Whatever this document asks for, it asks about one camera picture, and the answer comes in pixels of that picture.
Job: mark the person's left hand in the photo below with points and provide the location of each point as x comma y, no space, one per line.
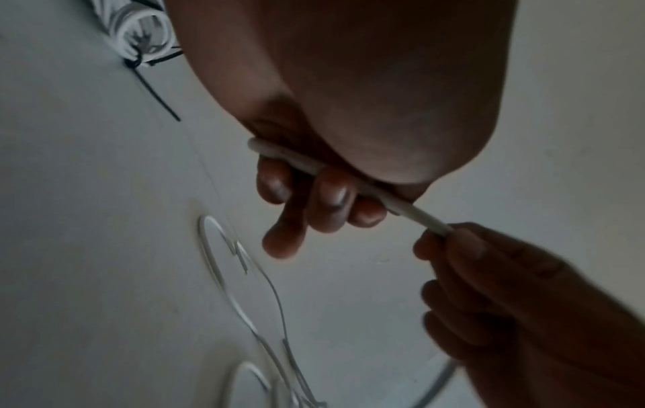
363,87

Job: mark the person's right hand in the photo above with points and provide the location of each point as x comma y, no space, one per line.
544,318

